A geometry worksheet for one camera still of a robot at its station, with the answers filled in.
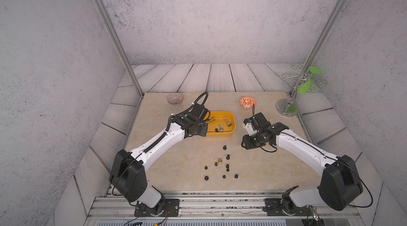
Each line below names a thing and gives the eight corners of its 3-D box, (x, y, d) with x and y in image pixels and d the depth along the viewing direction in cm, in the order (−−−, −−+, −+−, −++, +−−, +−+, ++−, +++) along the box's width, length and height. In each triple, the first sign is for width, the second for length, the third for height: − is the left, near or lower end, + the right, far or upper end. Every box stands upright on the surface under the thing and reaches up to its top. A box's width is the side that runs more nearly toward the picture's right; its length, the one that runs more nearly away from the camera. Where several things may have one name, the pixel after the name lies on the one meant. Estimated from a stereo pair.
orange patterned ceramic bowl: (245, 112, 112) (246, 107, 108) (237, 104, 117) (238, 99, 113) (256, 106, 115) (257, 101, 112) (247, 98, 121) (249, 94, 117)
